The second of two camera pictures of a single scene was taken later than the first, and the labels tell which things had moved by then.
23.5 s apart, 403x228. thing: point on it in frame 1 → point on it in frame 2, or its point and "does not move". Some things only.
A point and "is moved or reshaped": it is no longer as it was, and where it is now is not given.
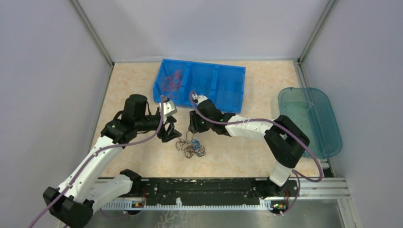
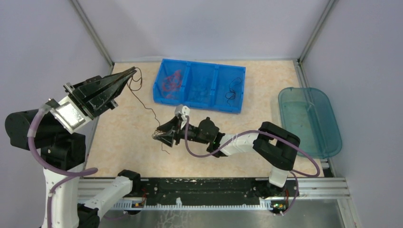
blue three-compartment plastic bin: x=176 y=80 does not move
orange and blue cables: x=190 y=147 is moved or reshaped
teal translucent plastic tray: x=312 y=109 does not move
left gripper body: x=162 y=131 → x=84 y=104
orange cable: x=172 y=82 does not move
